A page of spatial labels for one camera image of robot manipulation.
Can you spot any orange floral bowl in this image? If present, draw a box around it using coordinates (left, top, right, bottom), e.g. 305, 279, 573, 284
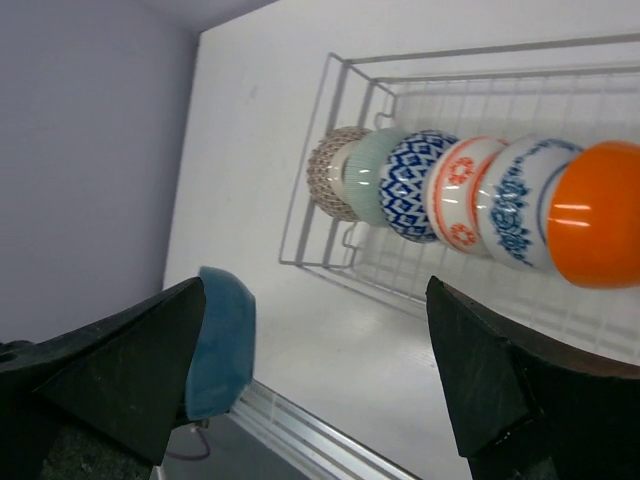
425, 136, 508, 257

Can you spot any orange rimmed bowl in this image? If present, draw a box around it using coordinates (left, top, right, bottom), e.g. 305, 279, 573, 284
547, 141, 639, 289

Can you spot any brown patterned bowl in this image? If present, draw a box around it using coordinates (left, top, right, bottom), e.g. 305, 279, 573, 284
306, 126, 370, 222

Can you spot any blue zigzag bowl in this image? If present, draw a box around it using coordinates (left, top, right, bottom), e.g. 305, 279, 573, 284
379, 129, 459, 243

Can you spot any aluminium table rail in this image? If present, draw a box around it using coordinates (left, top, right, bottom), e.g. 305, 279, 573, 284
229, 382, 415, 480

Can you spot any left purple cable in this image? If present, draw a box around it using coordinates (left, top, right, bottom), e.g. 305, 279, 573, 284
167, 424, 211, 461

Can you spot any solid teal blue bowl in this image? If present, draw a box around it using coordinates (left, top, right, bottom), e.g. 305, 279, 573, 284
184, 266, 256, 422

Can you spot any white wire dish rack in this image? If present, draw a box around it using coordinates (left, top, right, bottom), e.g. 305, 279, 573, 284
279, 33, 639, 363

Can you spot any teal dashed bowl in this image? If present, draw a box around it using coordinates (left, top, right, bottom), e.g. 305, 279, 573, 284
344, 128, 409, 227

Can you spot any blue floral bowl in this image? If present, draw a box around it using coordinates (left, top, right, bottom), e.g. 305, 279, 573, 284
476, 136, 583, 272

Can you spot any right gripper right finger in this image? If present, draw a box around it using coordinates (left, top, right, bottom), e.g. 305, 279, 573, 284
426, 277, 639, 479

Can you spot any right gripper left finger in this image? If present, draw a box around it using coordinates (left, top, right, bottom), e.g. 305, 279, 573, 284
1, 277, 205, 479

